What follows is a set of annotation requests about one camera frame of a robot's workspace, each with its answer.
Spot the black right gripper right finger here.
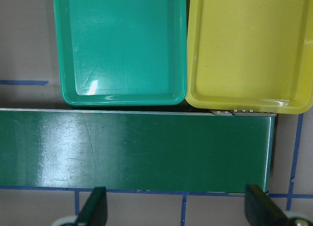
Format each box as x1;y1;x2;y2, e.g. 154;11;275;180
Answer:
245;184;297;226

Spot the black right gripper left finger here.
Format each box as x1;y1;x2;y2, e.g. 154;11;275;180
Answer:
76;187;108;226

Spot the green conveyor belt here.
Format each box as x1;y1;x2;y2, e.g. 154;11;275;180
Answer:
0;110;275;193

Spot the yellow plastic tray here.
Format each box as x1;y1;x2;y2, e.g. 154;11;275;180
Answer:
186;0;313;114

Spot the green plastic tray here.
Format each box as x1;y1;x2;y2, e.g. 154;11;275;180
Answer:
53;0;187;107

